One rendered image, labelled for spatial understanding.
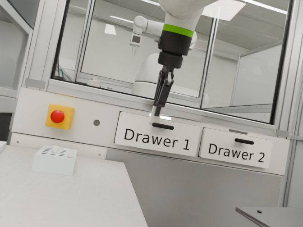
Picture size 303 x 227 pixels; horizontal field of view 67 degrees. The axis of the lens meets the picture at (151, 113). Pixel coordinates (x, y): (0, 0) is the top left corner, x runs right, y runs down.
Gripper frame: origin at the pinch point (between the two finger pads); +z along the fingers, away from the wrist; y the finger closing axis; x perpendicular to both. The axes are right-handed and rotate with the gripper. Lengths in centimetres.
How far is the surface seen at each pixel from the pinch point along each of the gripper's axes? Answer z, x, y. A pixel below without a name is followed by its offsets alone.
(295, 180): 61, 155, -82
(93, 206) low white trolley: 4.2, -15.1, 40.1
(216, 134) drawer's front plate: 3.9, 24.9, -2.9
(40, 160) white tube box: 7.0, -27.5, 25.2
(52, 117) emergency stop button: 5.8, -31.0, 3.6
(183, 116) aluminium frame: 0.4, 11.5, -5.8
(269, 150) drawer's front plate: 6.0, 47.9, -2.1
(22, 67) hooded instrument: 16, -77, -96
